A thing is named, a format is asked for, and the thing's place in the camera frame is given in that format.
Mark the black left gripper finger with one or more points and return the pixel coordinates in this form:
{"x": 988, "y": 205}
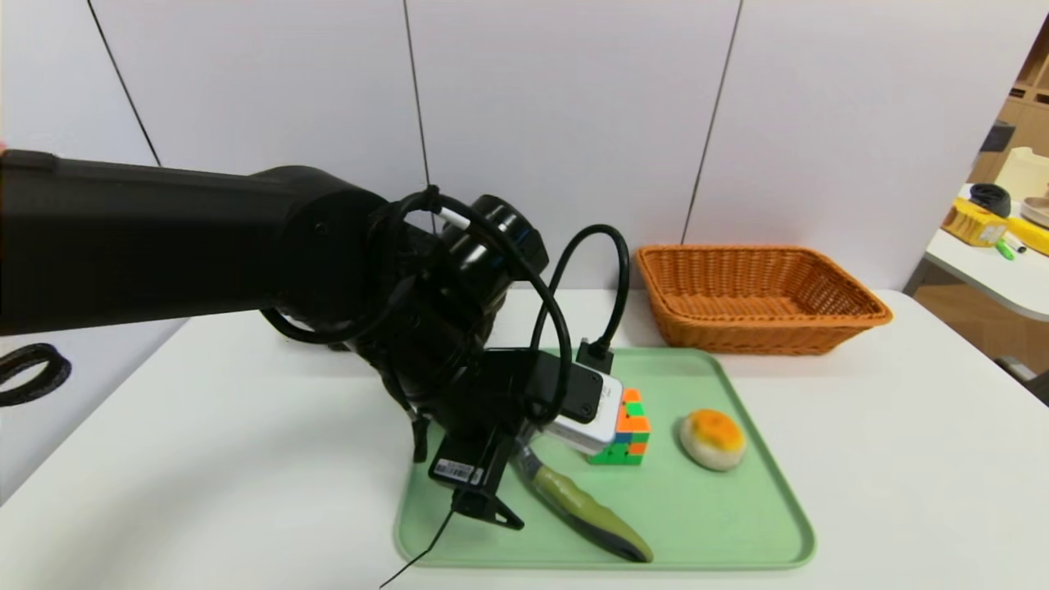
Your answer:
{"x": 479, "y": 504}

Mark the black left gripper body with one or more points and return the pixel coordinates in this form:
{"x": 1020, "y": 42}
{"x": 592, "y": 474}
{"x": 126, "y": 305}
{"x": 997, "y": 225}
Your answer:
{"x": 465, "y": 469}

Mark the colourful puzzle cube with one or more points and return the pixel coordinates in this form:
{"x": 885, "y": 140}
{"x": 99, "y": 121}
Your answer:
{"x": 633, "y": 426}

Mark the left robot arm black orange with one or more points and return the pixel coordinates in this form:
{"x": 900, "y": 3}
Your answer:
{"x": 123, "y": 238}

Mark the orange wicker basket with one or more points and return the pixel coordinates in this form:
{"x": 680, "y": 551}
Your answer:
{"x": 754, "y": 336}

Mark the light green plastic tray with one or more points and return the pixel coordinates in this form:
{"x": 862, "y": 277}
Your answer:
{"x": 697, "y": 516}

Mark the white bun with orange top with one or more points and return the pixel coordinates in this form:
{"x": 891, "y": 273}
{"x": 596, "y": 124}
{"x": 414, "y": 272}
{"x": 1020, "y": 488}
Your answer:
{"x": 713, "y": 438}

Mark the yellow cardboard box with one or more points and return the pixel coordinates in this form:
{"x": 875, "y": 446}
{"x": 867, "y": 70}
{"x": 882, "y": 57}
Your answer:
{"x": 971, "y": 224}

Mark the white side table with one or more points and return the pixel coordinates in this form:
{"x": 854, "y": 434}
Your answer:
{"x": 1000, "y": 283}

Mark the green marker pen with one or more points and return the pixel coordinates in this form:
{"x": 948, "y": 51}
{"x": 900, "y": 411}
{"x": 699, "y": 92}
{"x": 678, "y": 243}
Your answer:
{"x": 1003, "y": 250}

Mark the black tape roll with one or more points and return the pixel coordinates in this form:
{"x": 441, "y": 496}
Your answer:
{"x": 987, "y": 199}

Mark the black and white pen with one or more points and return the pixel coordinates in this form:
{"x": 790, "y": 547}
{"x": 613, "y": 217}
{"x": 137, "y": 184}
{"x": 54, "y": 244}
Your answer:
{"x": 1014, "y": 243}

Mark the beige bowl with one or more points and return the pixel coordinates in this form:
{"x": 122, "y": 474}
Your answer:
{"x": 1037, "y": 215}

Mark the cream plastic container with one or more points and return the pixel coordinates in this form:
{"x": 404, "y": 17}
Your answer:
{"x": 1024, "y": 172}

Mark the wooden shelving unit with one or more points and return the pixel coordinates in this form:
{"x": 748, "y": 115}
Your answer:
{"x": 1031, "y": 115}

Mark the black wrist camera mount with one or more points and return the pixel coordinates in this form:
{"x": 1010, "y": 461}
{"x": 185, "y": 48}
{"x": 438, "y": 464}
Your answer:
{"x": 574, "y": 393}

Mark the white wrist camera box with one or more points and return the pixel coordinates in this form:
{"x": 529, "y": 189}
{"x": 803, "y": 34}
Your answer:
{"x": 598, "y": 426}

